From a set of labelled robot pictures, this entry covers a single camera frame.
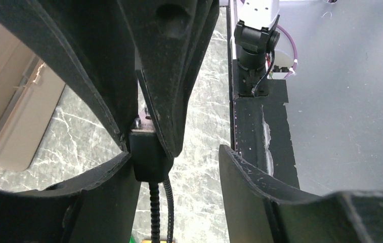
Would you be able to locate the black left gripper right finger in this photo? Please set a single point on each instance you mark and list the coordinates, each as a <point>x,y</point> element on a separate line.
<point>260,208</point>

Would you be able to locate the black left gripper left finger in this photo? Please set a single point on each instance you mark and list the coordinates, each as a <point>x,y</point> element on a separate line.
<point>96,206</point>

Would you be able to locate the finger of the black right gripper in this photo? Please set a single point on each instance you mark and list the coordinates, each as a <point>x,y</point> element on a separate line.
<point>171,38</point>
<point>87,44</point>

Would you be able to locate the black cable padlock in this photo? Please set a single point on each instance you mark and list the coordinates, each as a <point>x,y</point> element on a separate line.
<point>152,165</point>

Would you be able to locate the brown plastic toolbox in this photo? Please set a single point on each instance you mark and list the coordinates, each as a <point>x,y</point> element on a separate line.
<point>29,94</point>

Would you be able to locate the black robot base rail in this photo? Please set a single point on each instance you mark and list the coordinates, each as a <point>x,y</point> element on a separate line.
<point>260,132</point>

